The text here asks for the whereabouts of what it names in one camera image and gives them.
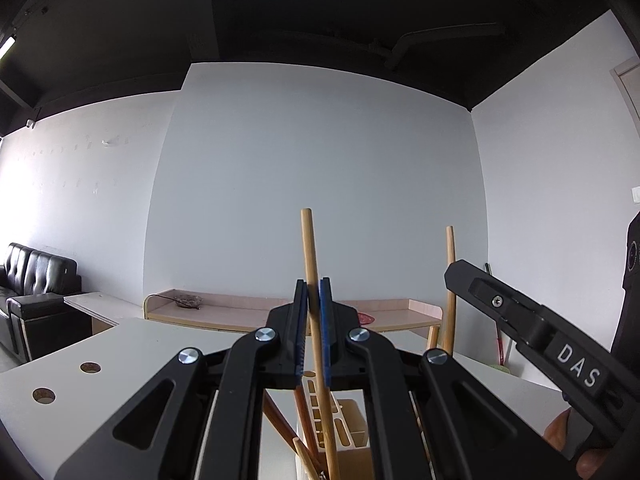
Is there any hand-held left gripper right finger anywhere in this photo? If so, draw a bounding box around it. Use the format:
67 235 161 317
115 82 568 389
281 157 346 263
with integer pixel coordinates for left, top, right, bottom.
319 277 581 480

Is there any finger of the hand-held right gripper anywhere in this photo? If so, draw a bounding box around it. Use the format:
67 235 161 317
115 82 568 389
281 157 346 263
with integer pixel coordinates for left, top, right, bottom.
444 259 562 362

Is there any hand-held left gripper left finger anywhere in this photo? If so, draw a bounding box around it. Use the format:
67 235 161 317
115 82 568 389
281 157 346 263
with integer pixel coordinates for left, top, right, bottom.
54 280 307 480

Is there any dark brown wooden chopstick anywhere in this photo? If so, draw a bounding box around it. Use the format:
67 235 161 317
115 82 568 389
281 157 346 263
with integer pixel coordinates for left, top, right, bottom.
294 387 322 463
262 391 297 455

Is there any cream slotted utensil holder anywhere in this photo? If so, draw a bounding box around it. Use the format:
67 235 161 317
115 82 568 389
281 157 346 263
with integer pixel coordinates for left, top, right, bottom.
295 371 376 480

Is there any person's right hand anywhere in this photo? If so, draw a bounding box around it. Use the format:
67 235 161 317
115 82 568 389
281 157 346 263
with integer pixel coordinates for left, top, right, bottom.
544 407 619 480

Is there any broom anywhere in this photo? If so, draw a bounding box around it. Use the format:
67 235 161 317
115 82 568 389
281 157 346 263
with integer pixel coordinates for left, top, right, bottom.
484 261 511 373

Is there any low wooden table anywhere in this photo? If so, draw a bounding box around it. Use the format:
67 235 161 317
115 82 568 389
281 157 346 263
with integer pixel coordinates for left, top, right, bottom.
63 291 146 338

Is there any door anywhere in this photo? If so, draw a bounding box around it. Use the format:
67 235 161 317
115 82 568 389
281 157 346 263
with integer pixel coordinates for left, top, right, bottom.
609 57 640 131

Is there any black leather sofa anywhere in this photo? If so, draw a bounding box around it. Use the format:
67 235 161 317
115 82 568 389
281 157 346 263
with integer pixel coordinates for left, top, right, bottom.
0 242 83 363

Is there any black ceiling pipe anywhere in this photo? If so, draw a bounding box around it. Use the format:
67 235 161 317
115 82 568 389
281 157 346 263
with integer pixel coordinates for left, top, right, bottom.
372 22 506 68

